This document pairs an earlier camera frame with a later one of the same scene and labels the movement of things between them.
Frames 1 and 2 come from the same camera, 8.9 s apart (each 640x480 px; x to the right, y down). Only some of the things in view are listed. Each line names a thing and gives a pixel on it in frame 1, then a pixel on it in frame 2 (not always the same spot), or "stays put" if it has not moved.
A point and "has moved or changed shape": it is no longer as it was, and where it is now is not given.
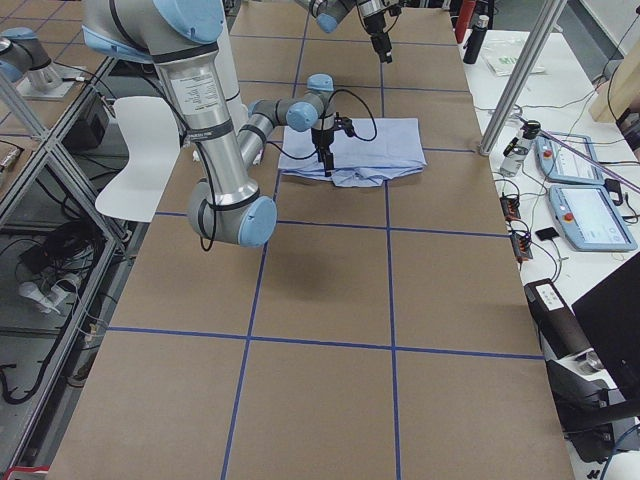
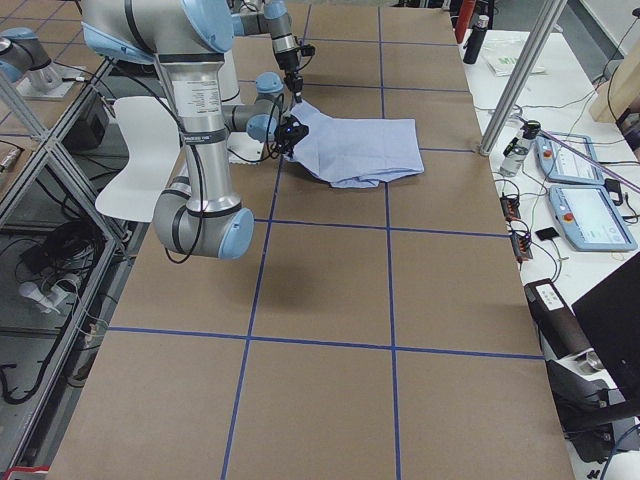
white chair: (150, 129) stays put
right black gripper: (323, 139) → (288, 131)
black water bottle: (475, 41) stays put
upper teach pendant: (558, 166) stays put
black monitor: (610, 317) stays put
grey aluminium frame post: (519, 68) stays put
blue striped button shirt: (381, 148) has moved or changed shape
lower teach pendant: (589, 218) stays put
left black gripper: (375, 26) → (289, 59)
